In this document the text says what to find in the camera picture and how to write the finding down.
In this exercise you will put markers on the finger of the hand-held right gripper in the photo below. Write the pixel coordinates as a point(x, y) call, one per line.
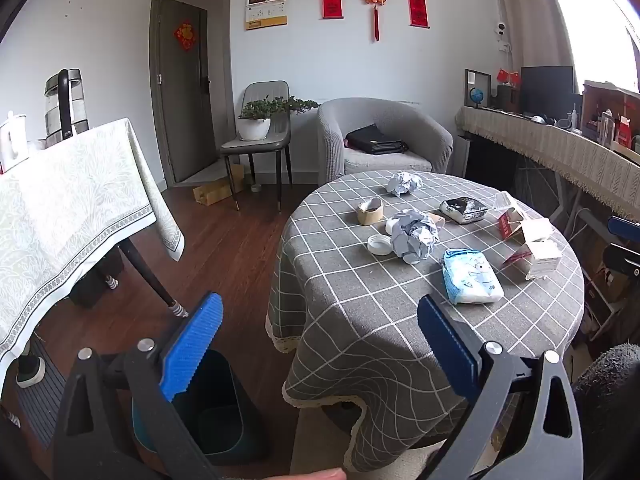
point(622, 259)
point(625, 225)

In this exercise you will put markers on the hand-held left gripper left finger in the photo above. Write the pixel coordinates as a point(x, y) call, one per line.
point(192, 345)

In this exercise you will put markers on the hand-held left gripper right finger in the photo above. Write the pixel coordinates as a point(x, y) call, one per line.
point(447, 347)

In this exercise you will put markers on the dark teal trash bin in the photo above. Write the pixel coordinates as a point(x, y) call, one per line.
point(220, 410)

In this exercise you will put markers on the blue and white tissue pack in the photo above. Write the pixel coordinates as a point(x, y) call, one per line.
point(470, 277)

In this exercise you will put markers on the white and red carton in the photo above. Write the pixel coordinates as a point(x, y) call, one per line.
point(542, 260)

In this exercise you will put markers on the white paper box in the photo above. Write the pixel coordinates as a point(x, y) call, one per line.
point(537, 230)

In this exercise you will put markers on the large paper ball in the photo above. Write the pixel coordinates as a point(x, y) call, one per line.
point(414, 237)

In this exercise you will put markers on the red and white cigarette box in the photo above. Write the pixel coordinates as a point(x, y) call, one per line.
point(509, 225)

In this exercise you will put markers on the white round lid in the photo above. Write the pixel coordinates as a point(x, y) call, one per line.
point(380, 246)

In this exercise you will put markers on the small brown paper roll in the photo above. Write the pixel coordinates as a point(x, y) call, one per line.
point(437, 220)

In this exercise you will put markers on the black and white packet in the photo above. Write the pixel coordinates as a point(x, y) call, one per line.
point(465, 209)

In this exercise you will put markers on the small paper ball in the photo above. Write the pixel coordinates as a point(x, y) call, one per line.
point(405, 183)

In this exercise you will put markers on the person's right forearm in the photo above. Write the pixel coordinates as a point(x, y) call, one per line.
point(612, 390)

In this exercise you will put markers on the person's left hand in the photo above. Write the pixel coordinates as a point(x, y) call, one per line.
point(320, 475)

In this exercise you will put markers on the grey checked tablecloth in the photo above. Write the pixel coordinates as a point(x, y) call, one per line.
point(360, 310)

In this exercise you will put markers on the beige lace cloth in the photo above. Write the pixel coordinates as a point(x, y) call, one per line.
point(550, 145)

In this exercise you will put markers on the large open cardboard box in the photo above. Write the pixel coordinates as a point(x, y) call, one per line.
point(607, 110)

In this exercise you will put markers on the black monitor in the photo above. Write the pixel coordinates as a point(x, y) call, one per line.
point(546, 90)

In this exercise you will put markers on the shoe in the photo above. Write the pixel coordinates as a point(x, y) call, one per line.
point(30, 372)

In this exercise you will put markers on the dark striped floor mat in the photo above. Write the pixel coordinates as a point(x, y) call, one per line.
point(40, 410)

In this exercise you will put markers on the pale patterned tablecloth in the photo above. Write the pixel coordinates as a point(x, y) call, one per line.
point(65, 210)

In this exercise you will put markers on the small red flags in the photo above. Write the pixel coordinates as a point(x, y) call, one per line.
point(507, 76)

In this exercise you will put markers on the small blue globe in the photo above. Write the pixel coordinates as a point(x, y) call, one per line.
point(478, 95)

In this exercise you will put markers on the grey armchair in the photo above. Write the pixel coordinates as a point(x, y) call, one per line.
point(430, 135)

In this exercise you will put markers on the black leather bag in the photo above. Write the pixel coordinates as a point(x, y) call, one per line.
point(375, 141)

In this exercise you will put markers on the potted green plant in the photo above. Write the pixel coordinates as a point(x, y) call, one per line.
point(254, 127)

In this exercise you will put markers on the grey door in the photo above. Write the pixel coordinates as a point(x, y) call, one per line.
point(185, 110)

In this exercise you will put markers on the grey dining chair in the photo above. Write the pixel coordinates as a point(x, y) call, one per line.
point(265, 91)

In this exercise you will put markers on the glass electric kettle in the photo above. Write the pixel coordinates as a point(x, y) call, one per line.
point(65, 105)

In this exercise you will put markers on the white jug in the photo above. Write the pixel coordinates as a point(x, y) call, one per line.
point(14, 140)

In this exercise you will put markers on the red door ornament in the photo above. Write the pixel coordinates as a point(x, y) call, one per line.
point(185, 36)

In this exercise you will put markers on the picture frame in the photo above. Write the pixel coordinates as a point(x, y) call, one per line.
point(472, 77)

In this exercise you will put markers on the white security camera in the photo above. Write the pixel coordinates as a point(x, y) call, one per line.
point(500, 32)

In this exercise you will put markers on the red wall scroll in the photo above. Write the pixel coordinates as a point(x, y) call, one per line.
point(417, 7)
point(331, 1)

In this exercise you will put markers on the wall calendar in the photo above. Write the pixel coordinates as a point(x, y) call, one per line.
point(266, 7)

